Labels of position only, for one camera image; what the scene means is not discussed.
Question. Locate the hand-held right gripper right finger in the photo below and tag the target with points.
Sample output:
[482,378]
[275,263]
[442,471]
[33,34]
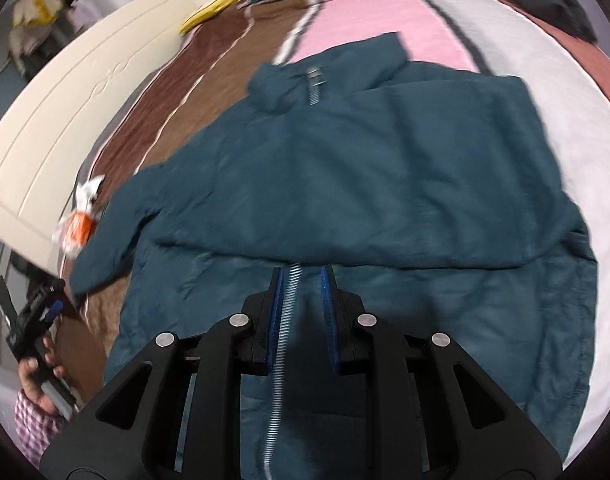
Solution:
[330,320]

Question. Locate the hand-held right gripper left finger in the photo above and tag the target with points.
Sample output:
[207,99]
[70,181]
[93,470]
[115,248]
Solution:
[276,310]

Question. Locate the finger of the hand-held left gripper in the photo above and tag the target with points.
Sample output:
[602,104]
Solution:
[52,300]

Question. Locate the teal padded jacket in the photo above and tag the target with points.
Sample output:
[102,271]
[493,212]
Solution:
[360,185]

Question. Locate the person's left hand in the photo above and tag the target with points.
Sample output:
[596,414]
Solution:
[35,385]

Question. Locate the orange and white plastic bag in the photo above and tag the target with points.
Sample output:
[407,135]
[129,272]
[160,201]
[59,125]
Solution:
[75,230]

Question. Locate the cream bed headboard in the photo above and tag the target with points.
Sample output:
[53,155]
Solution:
[60,125]

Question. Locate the beige and yellow bundle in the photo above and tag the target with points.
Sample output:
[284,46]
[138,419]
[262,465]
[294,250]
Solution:
[32,20]

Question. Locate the yellow pillow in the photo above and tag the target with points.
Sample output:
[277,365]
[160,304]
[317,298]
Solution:
[215,7]

